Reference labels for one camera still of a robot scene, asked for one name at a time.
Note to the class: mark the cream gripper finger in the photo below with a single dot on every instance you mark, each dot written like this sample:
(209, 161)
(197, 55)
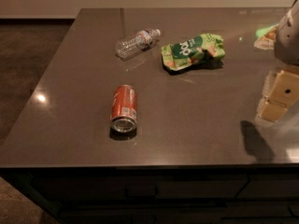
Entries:
(270, 112)
(281, 88)

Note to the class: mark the red coke can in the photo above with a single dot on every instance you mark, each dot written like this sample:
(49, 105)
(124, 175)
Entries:
(123, 116)

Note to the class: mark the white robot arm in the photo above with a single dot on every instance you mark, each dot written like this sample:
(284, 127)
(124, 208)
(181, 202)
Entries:
(286, 48)

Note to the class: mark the green and white snack bag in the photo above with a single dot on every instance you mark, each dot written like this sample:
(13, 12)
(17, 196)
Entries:
(266, 37)

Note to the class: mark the green chip bag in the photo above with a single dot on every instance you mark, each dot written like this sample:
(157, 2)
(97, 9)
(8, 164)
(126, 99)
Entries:
(198, 50)

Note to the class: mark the clear plastic water bottle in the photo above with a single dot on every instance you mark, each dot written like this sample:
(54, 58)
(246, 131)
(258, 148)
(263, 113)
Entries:
(129, 46)

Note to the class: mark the dark cabinet drawer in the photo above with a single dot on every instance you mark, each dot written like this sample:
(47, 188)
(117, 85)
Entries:
(104, 188)

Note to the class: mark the black drawer handle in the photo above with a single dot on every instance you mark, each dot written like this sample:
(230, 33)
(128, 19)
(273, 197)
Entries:
(141, 191)

